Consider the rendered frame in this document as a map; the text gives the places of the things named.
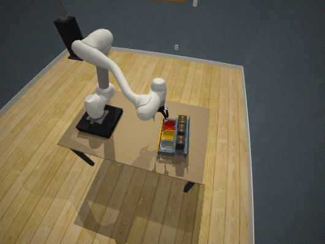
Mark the red open bin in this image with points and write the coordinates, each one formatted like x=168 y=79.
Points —
x=169 y=124

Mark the yellow open bin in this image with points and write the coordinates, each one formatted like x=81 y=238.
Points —
x=168 y=134

